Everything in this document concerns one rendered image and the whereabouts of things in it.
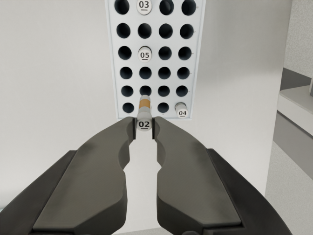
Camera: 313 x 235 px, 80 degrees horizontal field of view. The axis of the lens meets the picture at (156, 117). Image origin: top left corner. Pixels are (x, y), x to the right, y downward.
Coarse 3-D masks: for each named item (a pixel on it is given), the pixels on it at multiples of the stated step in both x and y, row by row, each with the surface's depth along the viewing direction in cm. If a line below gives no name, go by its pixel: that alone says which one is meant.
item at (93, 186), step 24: (120, 120) 12; (96, 144) 10; (120, 144) 10; (72, 168) 8; (96, 168) 8; (120, 168) 8; (72, 192) 7; (96, 192) 7; (120, 192) 7; (48, 216) 6; (72, 216) 6; (96, 216) 6; (120, 216) 7
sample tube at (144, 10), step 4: (140, 0) 15; (144, 0) 15; (148, 0) 15; (136, 4) 15; (140, 4) 15; (144, 4) 15; (148, 4) 15; (140, 8) 15; (144, 8) 15; (148, 8) 15; (140, 12) 15; (144, 12) 15; (148, 12) 15
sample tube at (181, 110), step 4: (176, 104) 21; (180, 104) 20; (184, 104) 21; (176, 108) 20; (180, 108) 19; (184, 108) 19; (176, 112) 20; (180, 112) 19; (184, 112) 19; (180, 116) 20; (184, 116) 20
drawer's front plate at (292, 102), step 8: (296, 88) 17; (304, 88) 17; (280, 96) 17; (288, 96) 16; (296, 96) 16; (304, 96) 16; (280, 104) 17; (288, 104) 16; (296, 104) 15; (304, 104) 15; (312, 104) 14; (288, 112) 16; (296, 112) 15; (304, 112) 14; (312, 112) 14; (296, 120) 15; (304, 120) 14; (312, 120) 14; (304, 128) 15; (312, 128) 14
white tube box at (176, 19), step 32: (128, 0) 16; (160, 0) 16; (192, 0) 16; (128, 32) 20; (160, 32) 20; (192, 32) 18; (128, 64) 18; (160, 64) 18; (192, 64) 18; (128, 96) 20; (160, 96) 20; (192, 96) 20
